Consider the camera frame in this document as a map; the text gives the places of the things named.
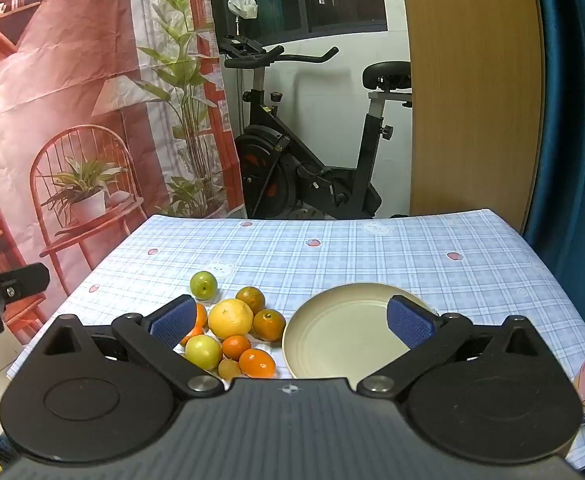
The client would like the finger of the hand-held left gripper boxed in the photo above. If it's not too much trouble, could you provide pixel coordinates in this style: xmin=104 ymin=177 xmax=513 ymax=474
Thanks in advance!
xmin=0 ymin=262 xmax=51 ymax=311

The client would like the blue curtain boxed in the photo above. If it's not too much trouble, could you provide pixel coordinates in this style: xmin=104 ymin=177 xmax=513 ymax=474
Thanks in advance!
xmin=521 ymin=0 xmax=585 ymax=313

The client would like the tan longan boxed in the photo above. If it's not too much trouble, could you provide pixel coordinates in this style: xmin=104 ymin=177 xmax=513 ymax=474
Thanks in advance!
xmin=217 ymin=358 xmax=244 ymax=382

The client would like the white cloth on bike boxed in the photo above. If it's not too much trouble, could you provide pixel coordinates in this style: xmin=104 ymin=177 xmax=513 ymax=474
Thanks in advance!
xmin=227 ymin=0 xmax=260 ymax=19

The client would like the speckled orange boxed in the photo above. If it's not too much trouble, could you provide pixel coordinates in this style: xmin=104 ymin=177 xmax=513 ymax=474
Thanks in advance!
xmin=252 ymin=309 xmax=287 ymax=343

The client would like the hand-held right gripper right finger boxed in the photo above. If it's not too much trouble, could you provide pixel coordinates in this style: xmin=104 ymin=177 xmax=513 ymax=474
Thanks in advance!
xmin=357 ymin=295 xmax=545 ymax=397

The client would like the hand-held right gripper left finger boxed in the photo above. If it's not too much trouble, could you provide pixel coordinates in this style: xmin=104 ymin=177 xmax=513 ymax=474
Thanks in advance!
xmin=40 ymin=295 xmax=224 ymax=401

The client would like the dark greenish orange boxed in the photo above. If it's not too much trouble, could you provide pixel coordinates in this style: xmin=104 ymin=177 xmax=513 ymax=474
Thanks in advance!
xmin=235 ymin=286 xmax=267 ymax=315

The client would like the bright orange mandarin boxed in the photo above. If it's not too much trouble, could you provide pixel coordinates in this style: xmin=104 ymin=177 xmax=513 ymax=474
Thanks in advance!
xmin=238 ymin=348 xmax=277 ymax=380

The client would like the blue checked tablecloth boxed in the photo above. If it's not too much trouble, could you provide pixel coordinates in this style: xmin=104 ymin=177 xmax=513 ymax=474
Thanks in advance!
xmin=6 ymin=208 xmax=585 ymax=472

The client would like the green jujube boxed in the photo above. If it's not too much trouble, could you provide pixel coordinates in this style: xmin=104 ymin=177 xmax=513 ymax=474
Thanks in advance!
xmin=190 ymin=270 xmax=218 ymax=299

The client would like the yellow-green apple near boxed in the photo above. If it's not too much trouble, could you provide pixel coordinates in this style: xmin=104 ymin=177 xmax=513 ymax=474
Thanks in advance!
xmin=185 ymin=335 xmax=223 ymax=371

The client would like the black exercise bike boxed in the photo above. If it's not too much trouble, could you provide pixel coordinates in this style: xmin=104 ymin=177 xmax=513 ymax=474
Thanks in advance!
xmin=222 ymin=35 xmax=414 ymax=221

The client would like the yellow lemon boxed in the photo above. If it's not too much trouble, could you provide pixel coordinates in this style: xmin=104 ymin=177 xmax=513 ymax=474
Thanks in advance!
xmin=208 ymin=298 xmax=254 ymax=340

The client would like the wooden door panel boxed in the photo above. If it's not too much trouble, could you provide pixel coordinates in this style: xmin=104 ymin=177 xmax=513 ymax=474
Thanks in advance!
xmin=399 ymin=0 xmax=546 ymax=235

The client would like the cream round plate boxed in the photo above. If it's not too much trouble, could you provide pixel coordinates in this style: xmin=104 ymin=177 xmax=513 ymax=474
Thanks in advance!
xmin=282 ymin=282 xmax=441 ymax=394

